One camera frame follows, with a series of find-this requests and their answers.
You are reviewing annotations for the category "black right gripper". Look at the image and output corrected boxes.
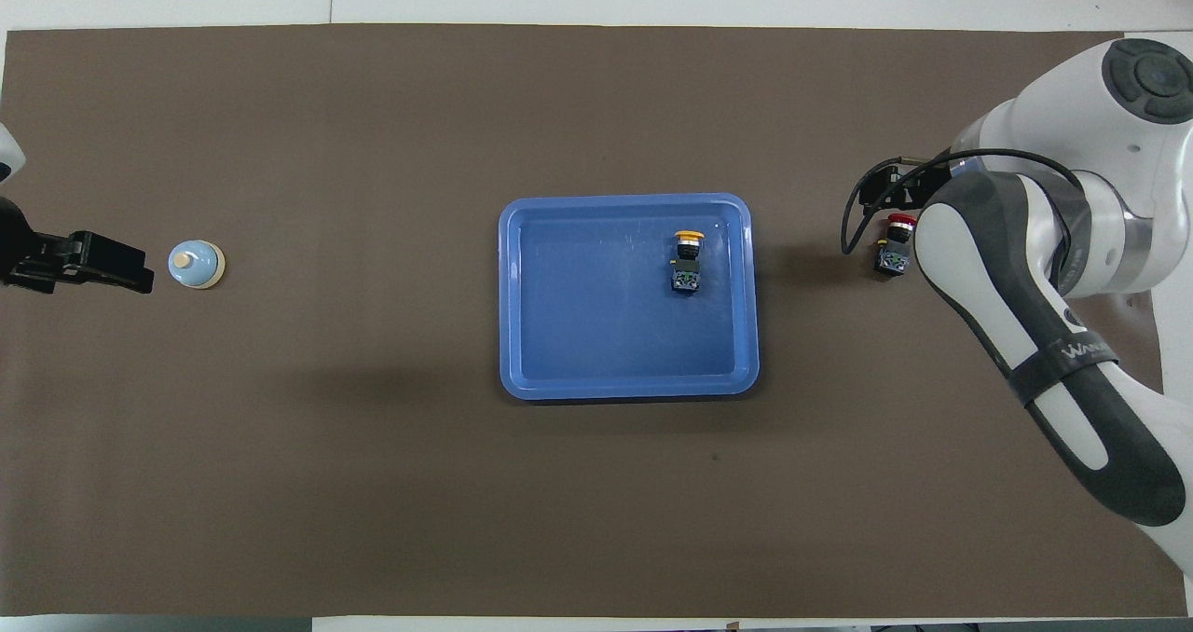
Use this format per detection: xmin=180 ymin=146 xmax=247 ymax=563
xmin=857 ymin=159 xmax=953 ymax=212

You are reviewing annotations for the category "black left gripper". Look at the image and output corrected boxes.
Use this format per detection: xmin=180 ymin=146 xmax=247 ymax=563
xmin=0 ymin=199 xmax=156 ymax=296

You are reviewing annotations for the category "red push button switch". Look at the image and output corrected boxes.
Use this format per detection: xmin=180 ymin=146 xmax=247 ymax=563
xmin=873 ymin=213 xmax=920 ymax=279

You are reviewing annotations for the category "yellow push button switch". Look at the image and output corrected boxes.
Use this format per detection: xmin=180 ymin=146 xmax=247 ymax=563
xmin=670 ymin=229 xmax=706 ymax=297

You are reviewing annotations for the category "light blue desk bell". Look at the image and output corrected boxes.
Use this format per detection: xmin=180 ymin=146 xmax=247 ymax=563
xmin=168 ymin=240 xmax=226 ymax=291

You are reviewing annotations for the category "blue plastic tray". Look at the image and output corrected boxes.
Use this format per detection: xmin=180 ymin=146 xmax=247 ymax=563
xmin=498 ymin=192 xmax=761 ymax=402

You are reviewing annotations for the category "brown paper table mat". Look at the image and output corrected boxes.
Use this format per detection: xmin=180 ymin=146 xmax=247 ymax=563
xmin=0 ymin=23 xmax=1188 ymax=618

